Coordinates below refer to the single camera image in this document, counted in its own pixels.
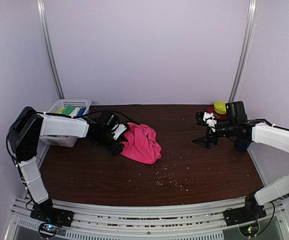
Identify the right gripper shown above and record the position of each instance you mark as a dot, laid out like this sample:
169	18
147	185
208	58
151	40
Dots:
206	142

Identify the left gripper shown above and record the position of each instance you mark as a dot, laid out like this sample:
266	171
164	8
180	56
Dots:
114	149

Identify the pink towel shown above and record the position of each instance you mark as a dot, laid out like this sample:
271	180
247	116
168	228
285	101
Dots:
141	144

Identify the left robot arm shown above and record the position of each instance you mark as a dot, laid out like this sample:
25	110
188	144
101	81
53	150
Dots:
102	128

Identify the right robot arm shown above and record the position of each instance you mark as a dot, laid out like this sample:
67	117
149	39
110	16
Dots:
269	151

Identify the dark red plate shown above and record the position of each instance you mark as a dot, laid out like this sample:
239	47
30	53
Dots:
222	116

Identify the lime green bowl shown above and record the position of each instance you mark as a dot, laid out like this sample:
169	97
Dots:
220	107

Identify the dark blue cup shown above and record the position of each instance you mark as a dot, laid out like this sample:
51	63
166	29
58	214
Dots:
242	145

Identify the blue rolled towel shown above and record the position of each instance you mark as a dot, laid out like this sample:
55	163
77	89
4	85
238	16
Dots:
81	112

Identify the white plastic basket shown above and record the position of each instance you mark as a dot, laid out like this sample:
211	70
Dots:
64	131

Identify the cream rolled towel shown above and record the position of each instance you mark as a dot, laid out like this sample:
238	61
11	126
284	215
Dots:
75	112

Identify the green rolled towel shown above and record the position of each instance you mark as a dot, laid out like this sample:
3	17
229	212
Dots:
68	110

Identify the yellow rolled towel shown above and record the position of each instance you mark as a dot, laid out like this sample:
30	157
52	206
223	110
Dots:
60	110

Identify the right circuit board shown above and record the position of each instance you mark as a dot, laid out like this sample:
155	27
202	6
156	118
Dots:
249	230

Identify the circuit board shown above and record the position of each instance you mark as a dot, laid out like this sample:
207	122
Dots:
48	230
249	230

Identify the left circuit board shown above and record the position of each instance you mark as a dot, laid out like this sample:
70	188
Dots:
48	230

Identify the right aluminium frame post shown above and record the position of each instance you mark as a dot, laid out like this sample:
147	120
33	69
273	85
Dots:
245	49

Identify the aluminium frame post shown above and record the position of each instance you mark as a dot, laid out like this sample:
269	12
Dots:
245	49
48	46

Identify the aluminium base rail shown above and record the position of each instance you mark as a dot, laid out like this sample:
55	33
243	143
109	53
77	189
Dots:
202	221

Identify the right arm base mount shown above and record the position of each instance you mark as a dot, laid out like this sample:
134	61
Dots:
239	216

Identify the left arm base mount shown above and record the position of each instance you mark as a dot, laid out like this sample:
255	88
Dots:
59	217

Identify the left aluminium frame post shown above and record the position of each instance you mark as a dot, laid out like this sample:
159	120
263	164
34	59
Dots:
48	46

